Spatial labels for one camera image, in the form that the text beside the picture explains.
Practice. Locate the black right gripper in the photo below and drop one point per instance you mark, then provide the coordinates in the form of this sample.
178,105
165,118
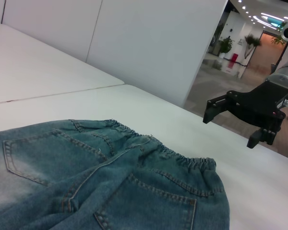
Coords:
261,103

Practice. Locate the blue denim shorts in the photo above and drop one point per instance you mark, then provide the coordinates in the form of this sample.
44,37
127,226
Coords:
115,187

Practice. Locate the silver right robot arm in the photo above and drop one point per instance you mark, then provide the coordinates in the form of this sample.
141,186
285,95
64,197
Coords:
286,77

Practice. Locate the red sign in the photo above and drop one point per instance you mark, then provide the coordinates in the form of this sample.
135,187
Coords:
234,58

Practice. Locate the tall plant in white vase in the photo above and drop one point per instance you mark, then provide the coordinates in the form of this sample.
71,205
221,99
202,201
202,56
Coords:
250,44

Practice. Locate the bushy green potted plant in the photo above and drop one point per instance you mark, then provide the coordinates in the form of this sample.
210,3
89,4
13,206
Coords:
225,45

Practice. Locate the green leafy plant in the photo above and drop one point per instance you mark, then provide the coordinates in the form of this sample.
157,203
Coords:
277,39

